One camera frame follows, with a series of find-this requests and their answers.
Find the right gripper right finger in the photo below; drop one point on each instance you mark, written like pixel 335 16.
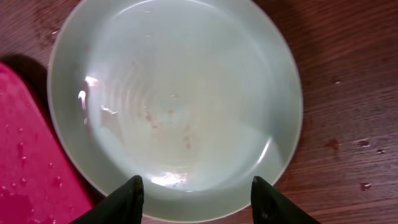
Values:
pixel 269 206

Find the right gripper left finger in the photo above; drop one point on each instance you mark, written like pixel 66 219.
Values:
pixel 123 206

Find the light blue plate top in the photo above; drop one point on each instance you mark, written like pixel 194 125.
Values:
pixel 196 97

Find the red plastic tray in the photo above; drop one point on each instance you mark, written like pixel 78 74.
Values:
pixel 38 183

